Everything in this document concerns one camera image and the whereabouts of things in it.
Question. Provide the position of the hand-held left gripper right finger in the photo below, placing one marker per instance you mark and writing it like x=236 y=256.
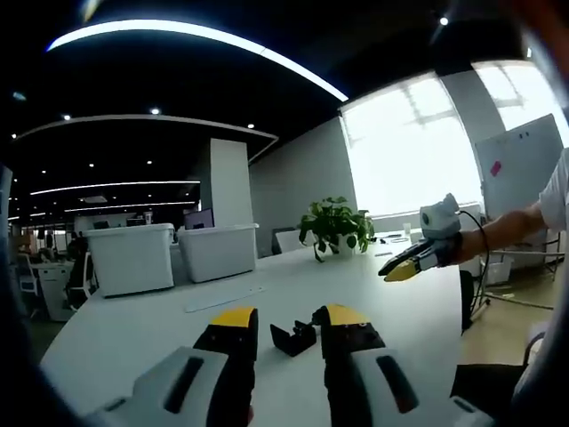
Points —
x=378 y=382

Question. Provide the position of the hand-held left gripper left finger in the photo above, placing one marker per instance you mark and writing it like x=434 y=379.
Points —
x=178 y=382

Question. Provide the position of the green potted plant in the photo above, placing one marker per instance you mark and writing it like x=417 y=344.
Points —
x=333 y=222

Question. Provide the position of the black fixed fixture clamp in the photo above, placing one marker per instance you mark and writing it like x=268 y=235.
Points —
x=293 y=340

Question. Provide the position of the white whiteboard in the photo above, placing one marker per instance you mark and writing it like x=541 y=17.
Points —
x=518 y=169

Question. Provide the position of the white desk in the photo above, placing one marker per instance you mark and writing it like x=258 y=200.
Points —
x=133 y=329

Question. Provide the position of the white cup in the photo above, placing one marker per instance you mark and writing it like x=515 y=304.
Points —
x=406 y=228

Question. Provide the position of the flat white strip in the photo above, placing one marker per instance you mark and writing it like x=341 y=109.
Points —
x=222 y=299

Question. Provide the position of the dark computer monitor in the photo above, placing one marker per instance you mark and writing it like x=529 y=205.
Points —
x=199 y=219

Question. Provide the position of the white chair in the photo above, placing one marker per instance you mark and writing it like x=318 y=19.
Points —
x=286 y=240

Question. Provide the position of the pink sticky note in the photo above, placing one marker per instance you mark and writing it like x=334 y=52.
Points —
x=496 y=168

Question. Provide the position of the black office chair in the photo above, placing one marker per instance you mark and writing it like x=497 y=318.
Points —
x=80 y=271

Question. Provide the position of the person's white shirt sleeve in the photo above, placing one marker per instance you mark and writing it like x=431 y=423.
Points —
x=558 y=195

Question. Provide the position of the curved ceiling light strip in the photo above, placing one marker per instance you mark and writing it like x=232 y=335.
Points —
x=200 y=40

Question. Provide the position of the large white storage bin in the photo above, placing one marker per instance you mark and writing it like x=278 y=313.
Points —
x=129 y=260
x=218 y=253

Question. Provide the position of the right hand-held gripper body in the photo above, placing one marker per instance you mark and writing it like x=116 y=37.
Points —
x=440 y=222

